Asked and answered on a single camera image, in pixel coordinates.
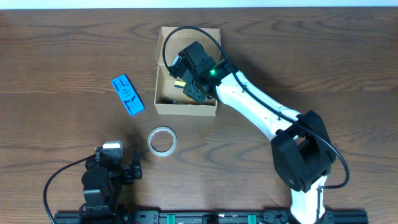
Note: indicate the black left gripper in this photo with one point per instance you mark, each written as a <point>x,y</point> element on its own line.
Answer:
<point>135,172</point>

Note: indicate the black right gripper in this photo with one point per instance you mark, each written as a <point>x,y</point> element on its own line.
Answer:
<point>188,90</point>

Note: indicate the yellow and black marker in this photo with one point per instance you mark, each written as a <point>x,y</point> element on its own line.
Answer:
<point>179,84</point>

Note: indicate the black and white marker pen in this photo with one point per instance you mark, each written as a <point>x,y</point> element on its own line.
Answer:
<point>167,100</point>

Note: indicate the blue plastic tape dispenser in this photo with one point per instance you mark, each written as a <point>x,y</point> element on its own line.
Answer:
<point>128,94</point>

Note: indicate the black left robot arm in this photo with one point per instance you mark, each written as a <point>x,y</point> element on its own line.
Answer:
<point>103,208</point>

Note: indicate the open cardboard box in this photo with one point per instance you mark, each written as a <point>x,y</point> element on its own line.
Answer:
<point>166,51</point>

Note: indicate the large clear tape roll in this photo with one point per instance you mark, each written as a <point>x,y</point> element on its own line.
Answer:
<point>162,141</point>

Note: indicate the black mounting rail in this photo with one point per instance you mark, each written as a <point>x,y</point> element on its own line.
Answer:
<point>154,217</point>

